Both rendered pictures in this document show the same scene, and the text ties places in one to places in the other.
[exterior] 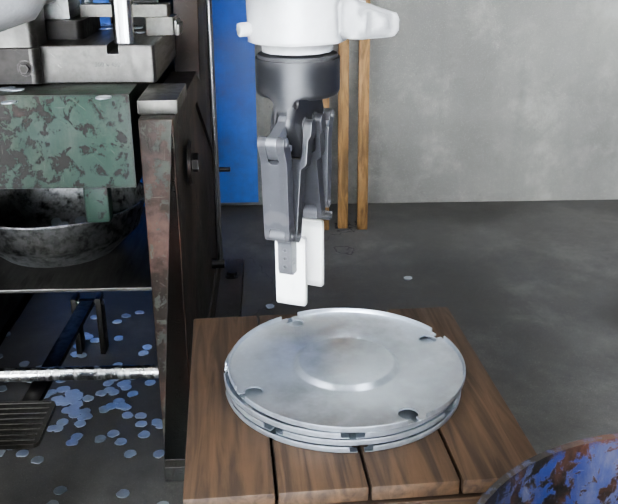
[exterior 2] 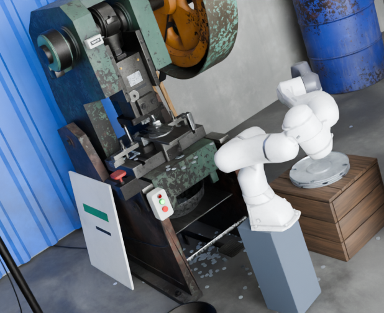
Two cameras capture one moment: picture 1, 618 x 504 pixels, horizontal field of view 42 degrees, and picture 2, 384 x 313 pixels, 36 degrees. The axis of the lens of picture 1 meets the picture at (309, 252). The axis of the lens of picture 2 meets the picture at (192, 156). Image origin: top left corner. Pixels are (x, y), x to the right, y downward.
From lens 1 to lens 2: 2.17 m
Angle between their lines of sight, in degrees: 24
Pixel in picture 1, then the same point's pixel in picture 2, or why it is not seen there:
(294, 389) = (319, 176)
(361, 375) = (327, 166)
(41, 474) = (231, 269)
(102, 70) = (193, 139)
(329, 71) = not seen: hidden behind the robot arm
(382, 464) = (350, 174)
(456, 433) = (353, 164)
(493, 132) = (214, 106)
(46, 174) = (201, 174)
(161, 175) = not seen: hidden behind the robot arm
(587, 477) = not seen: outside the picture
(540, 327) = (298, 157)
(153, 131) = not seen: hidden behind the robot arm
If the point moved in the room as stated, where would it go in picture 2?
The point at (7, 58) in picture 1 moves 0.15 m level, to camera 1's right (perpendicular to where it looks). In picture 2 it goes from (174, 149) to (197, 135)
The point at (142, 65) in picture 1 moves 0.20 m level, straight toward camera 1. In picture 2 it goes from (202, 132) to (230, 133)
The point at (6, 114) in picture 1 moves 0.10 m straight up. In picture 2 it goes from (187, 163) to (179, 145)
